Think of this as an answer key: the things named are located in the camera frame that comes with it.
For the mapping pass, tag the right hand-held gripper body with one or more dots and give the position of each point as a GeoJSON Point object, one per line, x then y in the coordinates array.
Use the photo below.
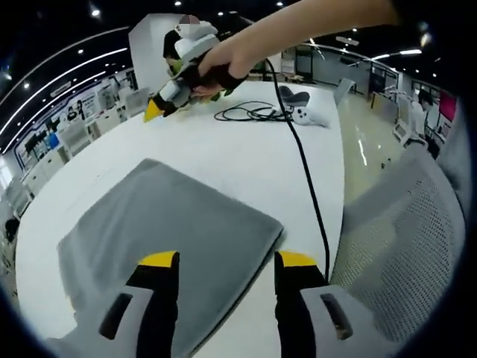
{"type": "Point", "coordinates": [194, 48]}

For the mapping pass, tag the pink screen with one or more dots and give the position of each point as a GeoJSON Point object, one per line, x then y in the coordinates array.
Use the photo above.
{"type": "Point", "coordinates": [447, 106]}

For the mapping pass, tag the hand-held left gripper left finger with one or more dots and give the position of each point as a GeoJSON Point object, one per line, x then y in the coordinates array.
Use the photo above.
{"type": "Point", "coordinates": [156, 298]}

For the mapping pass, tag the grey mesh office chair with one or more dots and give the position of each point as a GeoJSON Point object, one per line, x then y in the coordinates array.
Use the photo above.
{"type": "Point", "coordinates": [402, 242]}

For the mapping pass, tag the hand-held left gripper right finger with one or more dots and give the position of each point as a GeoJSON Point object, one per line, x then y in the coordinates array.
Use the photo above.
{"type": "Point", "coordinates": [298, 298]}

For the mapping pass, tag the white table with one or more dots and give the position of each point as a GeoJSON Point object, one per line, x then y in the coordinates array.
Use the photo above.
{"type": "Point", "coordinates": [223, 149]}

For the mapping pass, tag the white device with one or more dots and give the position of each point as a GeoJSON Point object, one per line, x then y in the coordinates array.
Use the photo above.
{"type": "Point", "coordinates": [309, 116]}

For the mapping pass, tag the grey towel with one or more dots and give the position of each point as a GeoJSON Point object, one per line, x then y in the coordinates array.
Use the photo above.
{"type": "Point", "coordinates": [167, 216]}

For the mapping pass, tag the person's right hand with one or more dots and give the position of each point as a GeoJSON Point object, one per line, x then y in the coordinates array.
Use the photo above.
{"type": "Point", "coordinates": [220, 71]}

